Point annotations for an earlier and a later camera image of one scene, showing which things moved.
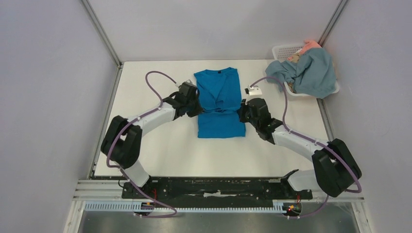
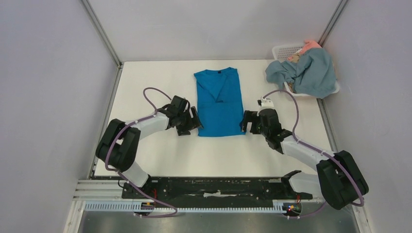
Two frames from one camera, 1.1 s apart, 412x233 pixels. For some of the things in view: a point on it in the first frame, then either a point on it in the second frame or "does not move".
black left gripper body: [194, 107] -> [185, 120]
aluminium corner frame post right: [332, 22] does not move
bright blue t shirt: [221, 99] does not move
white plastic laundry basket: [283, 53] does not move
